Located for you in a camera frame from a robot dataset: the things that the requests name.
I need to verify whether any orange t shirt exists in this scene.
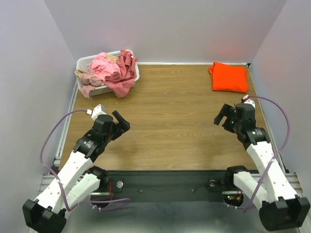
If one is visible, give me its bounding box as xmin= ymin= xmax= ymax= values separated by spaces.
xmin=209 ymin=62 xmax=248 ymax=93

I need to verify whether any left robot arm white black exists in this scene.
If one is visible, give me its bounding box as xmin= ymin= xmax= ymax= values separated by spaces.
xmin=22 ymin=105 xmax=130 ymax=233

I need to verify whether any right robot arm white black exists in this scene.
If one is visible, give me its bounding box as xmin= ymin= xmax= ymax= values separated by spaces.
xmin=214 ymin=100 xmax=311 ymax=232

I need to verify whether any dusty rose t shirt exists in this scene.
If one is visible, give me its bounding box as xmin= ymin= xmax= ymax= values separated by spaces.
xmin=104 ymin=49 xmax=137 ymax=98

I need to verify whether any beige mauve t shirt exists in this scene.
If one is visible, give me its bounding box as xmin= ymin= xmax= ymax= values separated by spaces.
xmin=74 ymin=69 xmax=104 ymax=100

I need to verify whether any white plastic laundry basket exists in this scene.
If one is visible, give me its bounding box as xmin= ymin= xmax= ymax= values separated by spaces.
xmin=74 ymin=49 xmax=139 ymax=99

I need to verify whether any light pink t shirt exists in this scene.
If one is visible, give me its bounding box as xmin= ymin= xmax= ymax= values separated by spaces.
xmin=88 ymin=52 xmax=120 ymax=78

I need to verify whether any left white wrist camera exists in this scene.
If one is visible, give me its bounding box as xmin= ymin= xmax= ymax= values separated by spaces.
xmin=91 ymin=104 xmax=106 ymax=121

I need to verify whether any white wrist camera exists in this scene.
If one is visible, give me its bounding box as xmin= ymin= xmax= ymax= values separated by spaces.
xmin=91 ymin=104 xmax=106 ymax=121
xmin=241 ymin=95 xmax=256 ymax=108

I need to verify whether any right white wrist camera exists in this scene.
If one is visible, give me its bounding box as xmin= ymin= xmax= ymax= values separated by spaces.
xmin=241 ymin=95 xmax=256 ymax=108

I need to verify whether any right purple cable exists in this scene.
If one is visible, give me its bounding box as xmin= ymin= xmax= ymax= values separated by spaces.
xmin=242 ymin=95 xmax=291 ymax=213

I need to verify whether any purple cable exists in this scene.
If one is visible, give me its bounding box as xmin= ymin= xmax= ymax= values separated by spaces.
xmin=40 ymin=109 xmax=131 ymax=212
xmin=242 ymin=95 xmax=291 ymax=213

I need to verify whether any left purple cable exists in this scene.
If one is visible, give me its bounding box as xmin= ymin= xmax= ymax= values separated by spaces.
xmin=40 ymin=109 xmax=131 ymax=212

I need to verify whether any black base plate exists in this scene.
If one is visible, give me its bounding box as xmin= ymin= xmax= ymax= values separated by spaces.
xmin=80 ymin=169 xmax=253 ymax=209

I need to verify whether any aluminium frame rail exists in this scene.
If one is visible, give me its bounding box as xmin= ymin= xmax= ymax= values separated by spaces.
xmin=38 ymin=173 xmax=302 ymax=196

